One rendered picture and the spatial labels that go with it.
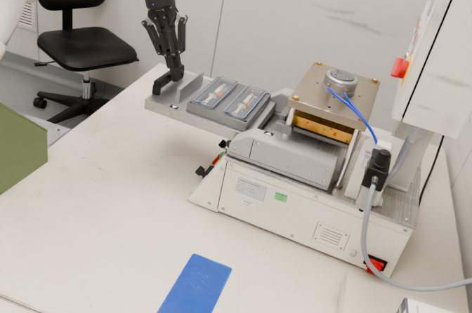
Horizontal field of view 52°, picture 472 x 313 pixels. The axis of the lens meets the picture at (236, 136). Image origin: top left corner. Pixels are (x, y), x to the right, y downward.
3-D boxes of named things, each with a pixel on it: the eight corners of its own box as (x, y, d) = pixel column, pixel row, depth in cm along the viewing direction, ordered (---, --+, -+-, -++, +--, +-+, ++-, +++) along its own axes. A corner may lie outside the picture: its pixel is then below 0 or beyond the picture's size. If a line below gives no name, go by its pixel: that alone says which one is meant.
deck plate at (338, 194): (421, 156, 134) (422, 153, 133) (416, 230, 105) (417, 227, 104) (267, 104, 144) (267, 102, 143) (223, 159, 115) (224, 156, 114)
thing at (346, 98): (392, 119, 128) (410, 75, 121) (380, 177, 102) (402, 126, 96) (305, 91, 133) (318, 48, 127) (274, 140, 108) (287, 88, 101)
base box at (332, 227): (397, 203, 142) (419, 156, 133) (385, 292, 111) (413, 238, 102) (232, 144, 154) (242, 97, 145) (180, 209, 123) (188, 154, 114)
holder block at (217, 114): (269, 102, 135) (271, 93, 133) (245, 132, 118) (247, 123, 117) (215, 83, 138) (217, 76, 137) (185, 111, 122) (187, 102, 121)
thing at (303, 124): (366, 116, 127) (378, 83, 122) (353, 155, 108) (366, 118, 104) (304, 95, 131) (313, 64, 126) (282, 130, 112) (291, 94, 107)
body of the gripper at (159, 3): (179, -14, 122) (186, 22, 126) (150, -11, 126) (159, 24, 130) (165, -9, 116) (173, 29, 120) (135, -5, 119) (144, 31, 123)
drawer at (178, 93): (273, 114, 137) (279, 90, 133) (248, 149, 119) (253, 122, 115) (181, 83, 144) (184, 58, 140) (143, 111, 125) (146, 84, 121)
